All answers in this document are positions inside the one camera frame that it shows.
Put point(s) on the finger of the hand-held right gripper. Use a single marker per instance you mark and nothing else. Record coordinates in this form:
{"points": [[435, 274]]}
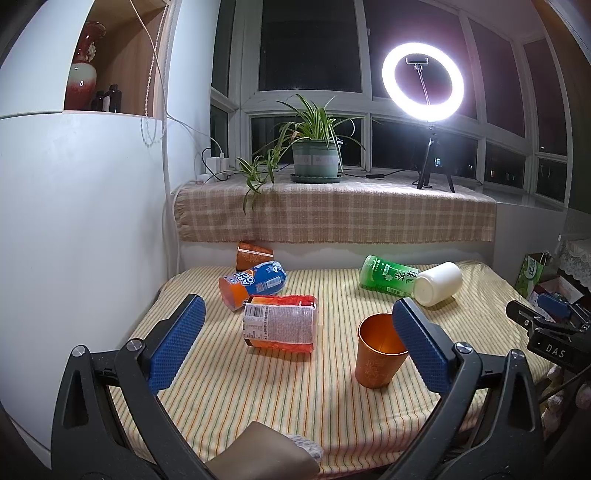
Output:
{"points": [[521, 314], [554, 305]]}

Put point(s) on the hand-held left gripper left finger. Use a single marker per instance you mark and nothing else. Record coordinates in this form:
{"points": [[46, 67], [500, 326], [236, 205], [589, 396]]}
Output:
{"points": [[178, 344]]}

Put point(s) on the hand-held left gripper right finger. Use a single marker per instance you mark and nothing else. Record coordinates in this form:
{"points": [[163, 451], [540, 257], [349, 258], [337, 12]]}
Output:
{"points": [[422, 346]]}

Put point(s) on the green paper bag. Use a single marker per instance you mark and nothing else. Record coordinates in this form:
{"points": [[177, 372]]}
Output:
{"points": [[530, 274]]}

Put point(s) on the white lace cloth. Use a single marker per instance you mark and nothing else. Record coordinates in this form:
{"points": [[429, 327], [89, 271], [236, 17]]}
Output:
{"points": [[576, 258]]}

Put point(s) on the white plastic jar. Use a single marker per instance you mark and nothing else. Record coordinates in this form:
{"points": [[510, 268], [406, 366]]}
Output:
{"points": [[438, 282]]}

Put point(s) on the green tea bottle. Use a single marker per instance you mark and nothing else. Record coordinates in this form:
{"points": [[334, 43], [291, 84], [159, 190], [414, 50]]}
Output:
{"points": [[385, 277]]}

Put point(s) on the red snack bag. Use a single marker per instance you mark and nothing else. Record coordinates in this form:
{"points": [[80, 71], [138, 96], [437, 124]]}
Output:
{"points": [[279, 325]]}

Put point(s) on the striped yellow tablecloth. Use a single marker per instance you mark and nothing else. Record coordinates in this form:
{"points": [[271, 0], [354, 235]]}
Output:
{"points": [[323, 406]]}

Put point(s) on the brown cushion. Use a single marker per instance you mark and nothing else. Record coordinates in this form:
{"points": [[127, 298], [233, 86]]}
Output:
{"points": [[258, 454]]}

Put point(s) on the beige checkered cloth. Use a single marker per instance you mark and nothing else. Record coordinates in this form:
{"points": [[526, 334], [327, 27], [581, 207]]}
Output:
{"points": [[369, 214]]}

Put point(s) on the white cabinet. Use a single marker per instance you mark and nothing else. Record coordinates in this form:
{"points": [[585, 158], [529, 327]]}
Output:
{"points": [[83, 230]]}

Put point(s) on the grey knitted cloth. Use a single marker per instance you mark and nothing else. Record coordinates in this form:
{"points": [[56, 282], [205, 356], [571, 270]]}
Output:
{"points": [[307, 446]]}

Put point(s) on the black tripod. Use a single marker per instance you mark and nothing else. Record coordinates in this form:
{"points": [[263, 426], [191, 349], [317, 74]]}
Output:
{"points": [[431, 152]]}

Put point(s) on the white charger plug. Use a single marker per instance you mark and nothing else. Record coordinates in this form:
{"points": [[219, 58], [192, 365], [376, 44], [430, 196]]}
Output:
{"points": [[217, 161]]}

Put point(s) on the green pot saucer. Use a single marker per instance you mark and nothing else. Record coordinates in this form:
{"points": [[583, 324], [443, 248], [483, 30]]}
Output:
{"points": [[316, 178]]}

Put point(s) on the green flower pot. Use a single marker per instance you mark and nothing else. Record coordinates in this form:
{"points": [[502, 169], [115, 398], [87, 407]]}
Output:
{"points": [[316, 159]]}

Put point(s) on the spider plant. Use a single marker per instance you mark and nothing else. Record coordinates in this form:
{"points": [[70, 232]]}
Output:
{"points": [[307, 122]]}

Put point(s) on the dark large bottle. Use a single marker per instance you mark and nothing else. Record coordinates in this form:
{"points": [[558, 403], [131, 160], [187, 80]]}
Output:
{"points": [[113, 99]]}

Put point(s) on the dark small bottle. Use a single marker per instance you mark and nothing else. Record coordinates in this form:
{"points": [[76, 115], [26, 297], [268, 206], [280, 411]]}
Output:
{"points": [[98, 101]]}

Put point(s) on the red and white vase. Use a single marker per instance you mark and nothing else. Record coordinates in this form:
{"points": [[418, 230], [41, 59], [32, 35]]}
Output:
{"points": [[82, 81]]}

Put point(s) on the white window frame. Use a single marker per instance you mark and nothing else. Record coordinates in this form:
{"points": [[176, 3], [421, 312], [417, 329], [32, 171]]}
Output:
{"points": [[369, 108]]}

